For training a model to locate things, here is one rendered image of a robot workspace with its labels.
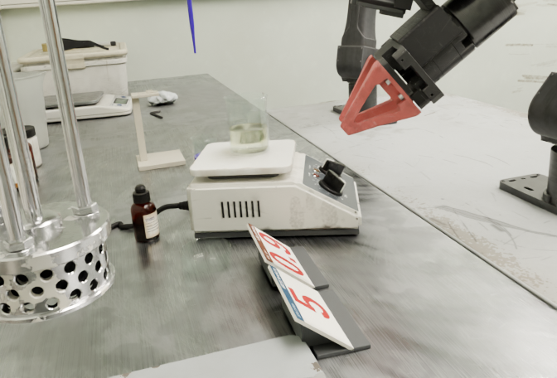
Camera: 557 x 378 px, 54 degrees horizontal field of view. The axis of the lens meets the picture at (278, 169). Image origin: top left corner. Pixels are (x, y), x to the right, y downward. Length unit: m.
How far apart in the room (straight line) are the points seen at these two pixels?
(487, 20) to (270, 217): 0.31
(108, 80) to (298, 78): 0.83
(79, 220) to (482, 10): 0.43
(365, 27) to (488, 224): 0.61
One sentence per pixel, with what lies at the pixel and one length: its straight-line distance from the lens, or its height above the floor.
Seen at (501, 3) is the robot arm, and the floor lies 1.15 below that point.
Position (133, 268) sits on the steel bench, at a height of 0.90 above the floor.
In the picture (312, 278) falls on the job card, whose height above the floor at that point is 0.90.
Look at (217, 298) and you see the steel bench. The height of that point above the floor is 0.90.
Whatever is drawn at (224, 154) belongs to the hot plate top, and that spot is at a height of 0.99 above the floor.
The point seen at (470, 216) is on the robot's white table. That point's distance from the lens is 0.71.
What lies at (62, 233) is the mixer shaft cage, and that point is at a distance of 0.27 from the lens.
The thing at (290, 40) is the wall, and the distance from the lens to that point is 2.21.
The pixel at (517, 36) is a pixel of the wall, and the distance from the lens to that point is 2.74.
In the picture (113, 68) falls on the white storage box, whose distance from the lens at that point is 1.72.
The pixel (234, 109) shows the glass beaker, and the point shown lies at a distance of 0.65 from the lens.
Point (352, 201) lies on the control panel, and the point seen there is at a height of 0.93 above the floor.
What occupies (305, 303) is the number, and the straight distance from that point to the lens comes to 0.47.
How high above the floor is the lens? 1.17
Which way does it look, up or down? 18 degrees down
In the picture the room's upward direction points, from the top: 4 degrees counter-clockwise
